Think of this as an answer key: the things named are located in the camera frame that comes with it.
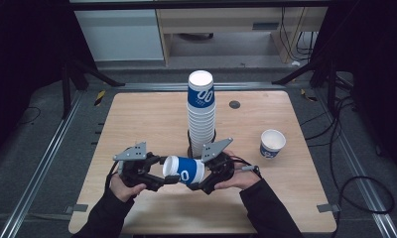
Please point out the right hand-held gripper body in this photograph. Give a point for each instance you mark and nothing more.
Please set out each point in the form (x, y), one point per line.
(221, 165)

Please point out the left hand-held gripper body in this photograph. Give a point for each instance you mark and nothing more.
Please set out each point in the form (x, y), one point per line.
(133, 170)

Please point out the blue and white paper cup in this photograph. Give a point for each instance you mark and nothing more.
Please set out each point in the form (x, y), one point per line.
(272, 140)
(190, 170)

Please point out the stack of paper cups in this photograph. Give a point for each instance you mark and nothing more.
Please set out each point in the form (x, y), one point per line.
(201, 115)

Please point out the person's left hand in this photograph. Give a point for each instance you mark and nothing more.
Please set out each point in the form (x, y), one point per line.
(125, 193)

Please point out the person's right hand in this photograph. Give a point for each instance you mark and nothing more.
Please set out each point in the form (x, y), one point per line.
(244, 175)

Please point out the round grey table grommet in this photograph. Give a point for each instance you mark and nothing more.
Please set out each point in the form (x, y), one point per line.
(234, 104)

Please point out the yellow and black tape strip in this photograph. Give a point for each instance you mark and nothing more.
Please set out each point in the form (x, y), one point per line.
(307, 95)
(100, 97)

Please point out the black metal stand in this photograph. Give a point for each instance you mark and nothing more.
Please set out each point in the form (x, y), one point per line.
(322, 71)
(66, 92)

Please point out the black chair base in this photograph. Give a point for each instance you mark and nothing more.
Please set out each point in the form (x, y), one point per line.
(196, 36)

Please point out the white cabinet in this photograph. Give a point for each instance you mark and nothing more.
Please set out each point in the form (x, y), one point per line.
(120, 34)

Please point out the light wooden desk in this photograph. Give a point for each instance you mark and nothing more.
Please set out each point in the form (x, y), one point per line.
(219, 20)

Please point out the grey table bracket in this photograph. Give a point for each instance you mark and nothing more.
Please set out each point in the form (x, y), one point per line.
(76, 208)
(328, 208)

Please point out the aluminium floor rail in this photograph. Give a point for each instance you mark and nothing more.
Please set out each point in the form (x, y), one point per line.
(362, 172)
(37, 168)
(153, 86)

